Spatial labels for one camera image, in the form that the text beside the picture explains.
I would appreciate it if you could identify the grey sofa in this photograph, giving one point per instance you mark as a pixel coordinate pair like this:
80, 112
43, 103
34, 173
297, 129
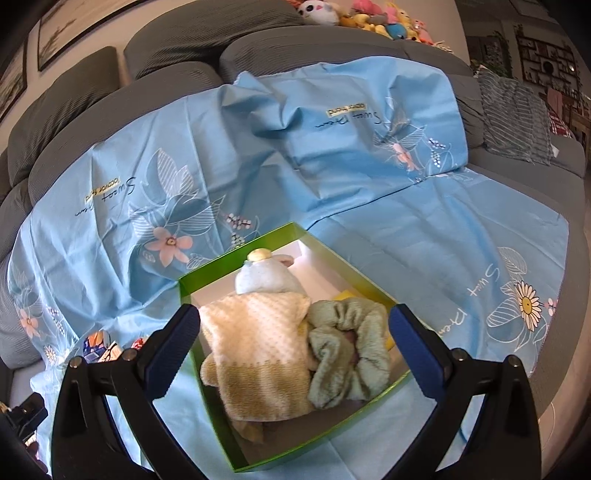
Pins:
184, 46

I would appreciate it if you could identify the green cardboard box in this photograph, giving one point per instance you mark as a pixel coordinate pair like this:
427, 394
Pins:
240, 258

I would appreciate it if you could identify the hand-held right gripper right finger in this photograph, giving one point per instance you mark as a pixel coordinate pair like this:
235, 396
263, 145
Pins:
413, 355

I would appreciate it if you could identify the light blue plush toy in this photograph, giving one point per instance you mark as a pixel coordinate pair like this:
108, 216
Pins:
263, 279

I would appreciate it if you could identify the large framed wall picture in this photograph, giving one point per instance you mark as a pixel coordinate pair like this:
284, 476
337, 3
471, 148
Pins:
69, 27

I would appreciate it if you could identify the red checked cloth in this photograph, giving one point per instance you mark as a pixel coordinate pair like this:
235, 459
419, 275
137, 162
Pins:
561, 123

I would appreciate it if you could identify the dark wall shelf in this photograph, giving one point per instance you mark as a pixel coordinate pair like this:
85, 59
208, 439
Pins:
545, 50

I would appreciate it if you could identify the row of colourful plush toys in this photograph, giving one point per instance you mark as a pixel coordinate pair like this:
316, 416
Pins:
369, 18

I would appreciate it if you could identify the grey striped pillow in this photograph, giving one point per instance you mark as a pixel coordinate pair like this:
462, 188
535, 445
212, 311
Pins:
512, 115

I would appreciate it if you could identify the beige and white towel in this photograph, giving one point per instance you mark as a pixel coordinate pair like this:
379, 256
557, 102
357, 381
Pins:
258, 346

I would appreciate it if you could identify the small blue orange box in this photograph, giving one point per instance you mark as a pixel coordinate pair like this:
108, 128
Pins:
99, 348

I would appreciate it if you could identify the sage green cloth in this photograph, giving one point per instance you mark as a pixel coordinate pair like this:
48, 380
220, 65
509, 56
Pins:
332, 369

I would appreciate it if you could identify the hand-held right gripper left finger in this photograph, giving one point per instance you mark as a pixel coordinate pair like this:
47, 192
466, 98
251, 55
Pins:
173, 350

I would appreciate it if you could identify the small framed wall picture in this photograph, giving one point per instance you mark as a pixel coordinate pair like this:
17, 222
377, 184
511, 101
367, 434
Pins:
11, 83

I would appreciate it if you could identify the light blue floral bed sheet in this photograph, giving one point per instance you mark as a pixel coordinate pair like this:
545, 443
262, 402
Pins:
323, 184

